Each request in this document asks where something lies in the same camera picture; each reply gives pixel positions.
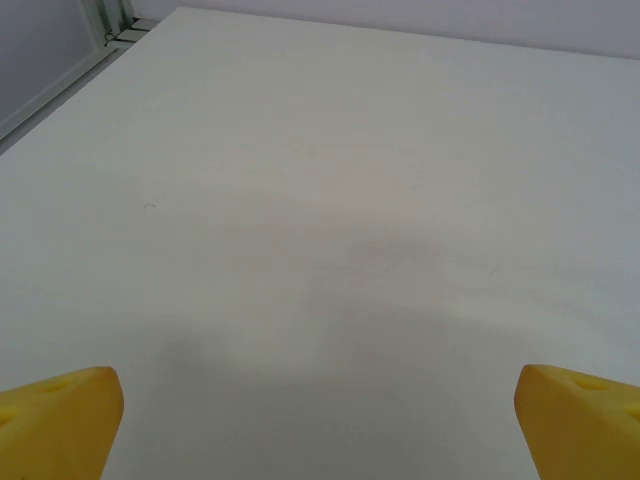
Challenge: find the white window frame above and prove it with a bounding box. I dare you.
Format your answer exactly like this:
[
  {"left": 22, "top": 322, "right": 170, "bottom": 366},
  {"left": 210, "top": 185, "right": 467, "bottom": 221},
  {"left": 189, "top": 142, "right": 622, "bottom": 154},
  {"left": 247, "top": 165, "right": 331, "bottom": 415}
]
[{"left": 0, "top": 0, "right": 164, "bottom": 151}]

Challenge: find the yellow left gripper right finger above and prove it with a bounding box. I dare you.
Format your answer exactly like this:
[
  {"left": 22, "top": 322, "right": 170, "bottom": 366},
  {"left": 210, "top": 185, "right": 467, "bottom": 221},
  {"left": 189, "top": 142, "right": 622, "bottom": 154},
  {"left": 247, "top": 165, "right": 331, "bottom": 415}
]
[{"left": 514, "top": 363, "right": 640, "bottom": 480}]

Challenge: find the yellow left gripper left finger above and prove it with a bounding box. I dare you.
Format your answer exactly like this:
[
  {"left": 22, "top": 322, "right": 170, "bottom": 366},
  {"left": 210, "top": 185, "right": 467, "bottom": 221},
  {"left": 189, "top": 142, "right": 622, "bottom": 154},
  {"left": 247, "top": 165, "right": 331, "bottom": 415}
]
[{"left": 0, "top": 365, "right": 125, "bottom": 480}]

